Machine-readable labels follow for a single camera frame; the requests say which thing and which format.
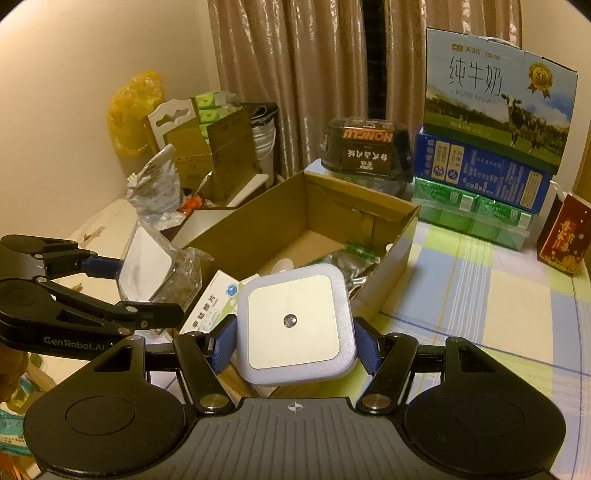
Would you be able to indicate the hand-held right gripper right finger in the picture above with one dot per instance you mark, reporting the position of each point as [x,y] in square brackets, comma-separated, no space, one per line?
[367,346]

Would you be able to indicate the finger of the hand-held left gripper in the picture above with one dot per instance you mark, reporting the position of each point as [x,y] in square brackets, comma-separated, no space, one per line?
[99,267]
[147,316]

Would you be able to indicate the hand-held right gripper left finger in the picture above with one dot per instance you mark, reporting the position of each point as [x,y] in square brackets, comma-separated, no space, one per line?
[226,344]

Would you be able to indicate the white tablet box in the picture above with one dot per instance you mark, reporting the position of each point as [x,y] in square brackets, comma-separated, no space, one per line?
[210,304]

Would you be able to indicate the clear plastic package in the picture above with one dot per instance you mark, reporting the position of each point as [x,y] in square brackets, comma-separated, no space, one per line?
[147,263]

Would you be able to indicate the white square night light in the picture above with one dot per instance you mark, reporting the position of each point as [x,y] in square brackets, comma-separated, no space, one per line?
[295,318]

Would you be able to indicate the brown cardboard box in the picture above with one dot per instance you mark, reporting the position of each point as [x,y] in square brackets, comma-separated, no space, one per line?
[295,207]

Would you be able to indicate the desktop with checked cloth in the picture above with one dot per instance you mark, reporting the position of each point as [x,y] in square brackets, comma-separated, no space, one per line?
[461,295]

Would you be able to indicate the crumpled clear plastic bag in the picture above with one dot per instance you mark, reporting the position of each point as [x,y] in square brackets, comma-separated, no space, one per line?
[154,189]

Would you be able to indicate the yellow plastic bag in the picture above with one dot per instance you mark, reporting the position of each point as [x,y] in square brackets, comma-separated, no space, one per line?
[134,110]

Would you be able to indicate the white cutout chair back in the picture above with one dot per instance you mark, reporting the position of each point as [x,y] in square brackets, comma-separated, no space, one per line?
[171,120]

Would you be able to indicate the open brown cardboard carton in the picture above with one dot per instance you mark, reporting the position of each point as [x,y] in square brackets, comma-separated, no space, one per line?
[221,152]

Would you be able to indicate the green drink carton pack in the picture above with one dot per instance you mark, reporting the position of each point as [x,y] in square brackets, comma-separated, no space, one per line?
[471,212]

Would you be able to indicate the black food box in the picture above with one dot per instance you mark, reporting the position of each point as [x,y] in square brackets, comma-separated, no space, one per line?
[364,147]

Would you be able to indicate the white bucket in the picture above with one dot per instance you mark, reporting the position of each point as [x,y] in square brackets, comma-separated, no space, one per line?
[264,147]

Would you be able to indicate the blue carton box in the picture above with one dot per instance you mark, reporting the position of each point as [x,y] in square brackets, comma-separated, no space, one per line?
[480,170]

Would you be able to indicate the red gift box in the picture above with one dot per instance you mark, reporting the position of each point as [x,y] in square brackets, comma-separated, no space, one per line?
[565,235]

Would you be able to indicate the beige curtain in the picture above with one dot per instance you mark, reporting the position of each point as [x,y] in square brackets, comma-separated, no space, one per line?
[323,69]

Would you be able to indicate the white cow print milk carton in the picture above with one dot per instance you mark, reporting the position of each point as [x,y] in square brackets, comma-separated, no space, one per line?
[494,92]

